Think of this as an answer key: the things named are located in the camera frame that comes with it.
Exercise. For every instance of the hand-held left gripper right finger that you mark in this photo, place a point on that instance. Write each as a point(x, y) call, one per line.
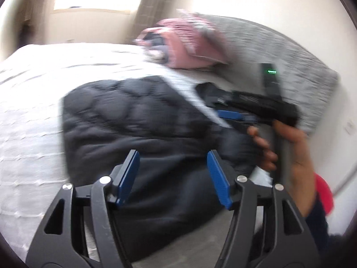
point(219, 178)

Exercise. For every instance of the black puffer jacket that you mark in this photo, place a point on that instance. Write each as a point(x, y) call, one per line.
point(145, 122)

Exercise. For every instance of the grey patterned curtain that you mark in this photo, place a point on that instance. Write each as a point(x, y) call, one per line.
point(157, 8)

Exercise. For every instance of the bed with white grid bedspread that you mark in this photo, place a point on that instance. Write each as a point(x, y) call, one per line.
point(33, 103)

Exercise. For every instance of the grey quilted headboard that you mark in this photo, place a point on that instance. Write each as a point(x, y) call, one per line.
point(295, 55)

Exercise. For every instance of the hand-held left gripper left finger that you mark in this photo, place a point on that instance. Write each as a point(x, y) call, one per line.
point(128, 173)

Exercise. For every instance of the grey velvet pillow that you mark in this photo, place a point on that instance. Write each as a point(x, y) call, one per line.
point(206, 25)

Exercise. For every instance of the hanging brown coat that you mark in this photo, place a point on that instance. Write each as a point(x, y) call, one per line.
point(26, 19)

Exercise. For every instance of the red object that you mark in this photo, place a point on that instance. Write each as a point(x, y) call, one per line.
point(325, 192)

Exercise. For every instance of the person's right hand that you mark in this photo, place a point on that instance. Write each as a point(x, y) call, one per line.
point(292, 145)

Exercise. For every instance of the folded pink grey quilt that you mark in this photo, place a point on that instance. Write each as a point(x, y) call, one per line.
point(153, 44)

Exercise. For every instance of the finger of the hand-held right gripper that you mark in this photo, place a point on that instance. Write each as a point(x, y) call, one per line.
point(231, 114)
point(213, 93)

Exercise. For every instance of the pink velvet pillow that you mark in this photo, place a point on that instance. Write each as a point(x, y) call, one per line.
point(189, 44)

